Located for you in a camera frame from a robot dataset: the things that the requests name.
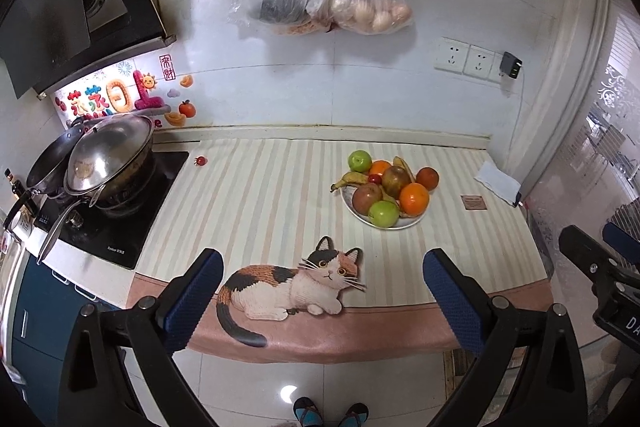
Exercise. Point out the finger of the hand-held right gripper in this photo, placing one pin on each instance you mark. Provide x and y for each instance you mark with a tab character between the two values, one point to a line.
622	244
590	259

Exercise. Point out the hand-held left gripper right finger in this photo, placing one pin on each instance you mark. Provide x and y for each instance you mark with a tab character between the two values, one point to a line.
450	297

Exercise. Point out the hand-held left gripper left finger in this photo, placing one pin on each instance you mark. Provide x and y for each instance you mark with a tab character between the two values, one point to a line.
195	302

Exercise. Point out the large orange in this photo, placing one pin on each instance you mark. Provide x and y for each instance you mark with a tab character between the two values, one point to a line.
414	199

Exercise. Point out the large green apple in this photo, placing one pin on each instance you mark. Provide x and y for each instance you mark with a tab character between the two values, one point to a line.
384	213

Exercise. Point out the dark orange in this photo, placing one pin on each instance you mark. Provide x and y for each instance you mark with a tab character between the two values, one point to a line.
427	178

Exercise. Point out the white floral plate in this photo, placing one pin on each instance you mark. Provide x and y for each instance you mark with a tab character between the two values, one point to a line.
357	218

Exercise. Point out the red apple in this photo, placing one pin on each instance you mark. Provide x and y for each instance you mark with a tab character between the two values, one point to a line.
366	199

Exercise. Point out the brown pear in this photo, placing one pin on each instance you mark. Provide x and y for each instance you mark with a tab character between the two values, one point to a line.
397	178

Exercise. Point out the red cherry tomato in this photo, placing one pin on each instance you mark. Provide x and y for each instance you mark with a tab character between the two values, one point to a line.
375	179

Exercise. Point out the small tangerine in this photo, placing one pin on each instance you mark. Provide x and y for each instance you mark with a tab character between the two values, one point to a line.
380	168

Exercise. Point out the small green apple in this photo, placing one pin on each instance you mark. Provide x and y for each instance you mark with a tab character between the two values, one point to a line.
360	161

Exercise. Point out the small brown coaster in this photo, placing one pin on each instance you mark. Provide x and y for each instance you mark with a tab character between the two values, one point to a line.
474	202

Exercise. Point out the black glass cooktop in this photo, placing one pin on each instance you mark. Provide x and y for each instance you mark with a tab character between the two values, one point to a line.
130	227

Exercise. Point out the patterned frosted glass door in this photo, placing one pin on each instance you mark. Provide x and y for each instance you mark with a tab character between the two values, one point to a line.
600	132

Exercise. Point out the striped cat print table mat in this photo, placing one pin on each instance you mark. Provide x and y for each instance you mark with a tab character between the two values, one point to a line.
260	207

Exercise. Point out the white folded paper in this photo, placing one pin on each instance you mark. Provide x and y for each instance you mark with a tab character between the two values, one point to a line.
497	182

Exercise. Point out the banana with dark sticker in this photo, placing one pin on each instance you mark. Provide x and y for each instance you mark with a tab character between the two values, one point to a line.
402	167

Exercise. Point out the small stemmed red tomato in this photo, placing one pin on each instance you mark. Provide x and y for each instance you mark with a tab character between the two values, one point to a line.
200	161

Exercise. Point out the long spotted banana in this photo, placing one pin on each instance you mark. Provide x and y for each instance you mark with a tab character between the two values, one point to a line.
350	180

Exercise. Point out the person's right foot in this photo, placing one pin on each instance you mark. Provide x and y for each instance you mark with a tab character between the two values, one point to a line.
352	417

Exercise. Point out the person's foot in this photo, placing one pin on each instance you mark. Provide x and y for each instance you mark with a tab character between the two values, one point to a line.
307	414
352	417

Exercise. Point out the blue kitchen cabinet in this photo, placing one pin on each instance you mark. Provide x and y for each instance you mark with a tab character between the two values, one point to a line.
40	307

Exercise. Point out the person's left foot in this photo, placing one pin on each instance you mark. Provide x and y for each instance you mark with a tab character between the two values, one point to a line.
307	414

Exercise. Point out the steel wok with lid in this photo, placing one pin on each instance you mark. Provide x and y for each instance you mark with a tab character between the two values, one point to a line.
107	152

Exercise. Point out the dark frying pan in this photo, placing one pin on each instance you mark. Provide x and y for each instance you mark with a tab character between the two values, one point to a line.
50	162

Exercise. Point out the black charger plug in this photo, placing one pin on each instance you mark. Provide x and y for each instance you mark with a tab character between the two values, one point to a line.
511	66

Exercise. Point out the dark sauce bottle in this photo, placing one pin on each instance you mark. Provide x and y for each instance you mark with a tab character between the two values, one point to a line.
12	184

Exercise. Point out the group of colourful wall stickers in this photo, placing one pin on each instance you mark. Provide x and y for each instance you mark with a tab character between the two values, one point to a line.
100	99

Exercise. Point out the white wall socket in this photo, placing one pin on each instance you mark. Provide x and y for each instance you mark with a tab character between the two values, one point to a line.
481	62
451	55

